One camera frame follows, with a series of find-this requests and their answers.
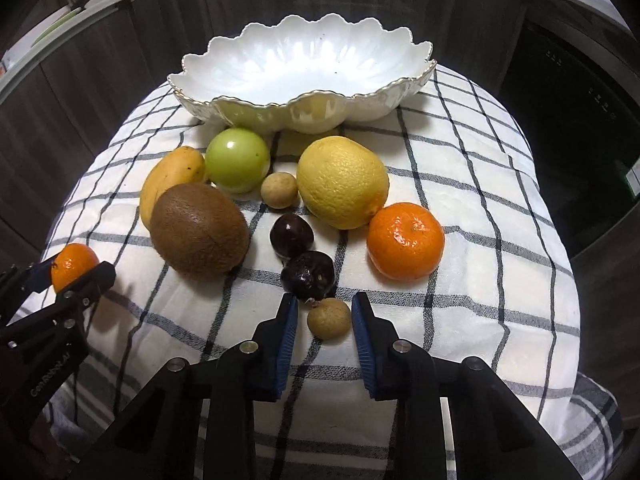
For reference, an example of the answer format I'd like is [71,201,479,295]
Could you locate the small orange kumquat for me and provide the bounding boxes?
[50,243,100,292]

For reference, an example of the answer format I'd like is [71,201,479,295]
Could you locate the tan longan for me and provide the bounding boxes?
[260,172,298,209]
[307,298,352,340]

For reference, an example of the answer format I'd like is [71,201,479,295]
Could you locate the dark plum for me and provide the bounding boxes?
[280,250,335,302]
[269,214,314,259]

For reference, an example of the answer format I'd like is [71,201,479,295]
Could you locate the orange mandarin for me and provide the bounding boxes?
[367,203,445,282]

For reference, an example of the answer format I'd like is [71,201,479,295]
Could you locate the brown kiwi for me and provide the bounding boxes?
[149,183,250,281]

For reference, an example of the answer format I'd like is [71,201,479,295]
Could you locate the yellow mango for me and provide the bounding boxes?
[139,146,206,229]

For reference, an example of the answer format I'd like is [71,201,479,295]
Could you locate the large yellow lemon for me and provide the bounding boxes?
[296,136,390,230]

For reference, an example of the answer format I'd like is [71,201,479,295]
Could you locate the white black checked cloth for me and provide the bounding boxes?
[46,67,623,479]

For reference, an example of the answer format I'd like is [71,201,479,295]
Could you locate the green apple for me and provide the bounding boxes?
[205,128,270,194]

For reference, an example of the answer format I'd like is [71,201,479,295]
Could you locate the white scalloped ceramic bowl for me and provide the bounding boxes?
[167,13,437,134]

